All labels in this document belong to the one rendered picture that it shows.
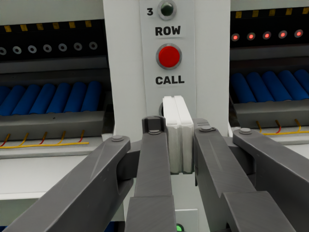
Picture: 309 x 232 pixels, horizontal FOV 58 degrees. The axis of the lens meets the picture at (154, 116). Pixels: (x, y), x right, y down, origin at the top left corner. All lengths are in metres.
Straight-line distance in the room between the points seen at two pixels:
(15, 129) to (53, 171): 0.07
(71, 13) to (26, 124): 0.14
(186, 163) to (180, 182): 0.10
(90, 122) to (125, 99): 0.09
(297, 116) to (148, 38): 0.19
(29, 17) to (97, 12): 0.06
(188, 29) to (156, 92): 0.05
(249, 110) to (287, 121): 0.04
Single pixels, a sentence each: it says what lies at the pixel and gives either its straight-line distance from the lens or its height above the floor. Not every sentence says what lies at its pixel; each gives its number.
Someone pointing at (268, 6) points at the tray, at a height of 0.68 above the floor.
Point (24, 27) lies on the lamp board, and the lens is 0.40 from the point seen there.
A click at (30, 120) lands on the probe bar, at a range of 0.33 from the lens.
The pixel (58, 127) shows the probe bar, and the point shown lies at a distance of 0.32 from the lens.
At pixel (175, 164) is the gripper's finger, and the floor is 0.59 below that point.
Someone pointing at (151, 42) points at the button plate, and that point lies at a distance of 0.22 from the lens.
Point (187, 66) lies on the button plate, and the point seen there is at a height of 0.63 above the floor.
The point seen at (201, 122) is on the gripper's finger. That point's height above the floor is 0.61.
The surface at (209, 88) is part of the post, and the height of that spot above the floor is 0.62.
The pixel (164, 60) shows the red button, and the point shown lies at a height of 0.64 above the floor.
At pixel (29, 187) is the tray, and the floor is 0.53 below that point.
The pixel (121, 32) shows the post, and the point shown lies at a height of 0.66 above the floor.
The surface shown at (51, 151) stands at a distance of 0.31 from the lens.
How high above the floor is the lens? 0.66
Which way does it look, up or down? 16 degrees down
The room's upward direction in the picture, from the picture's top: 3 degrees counter-clockwise
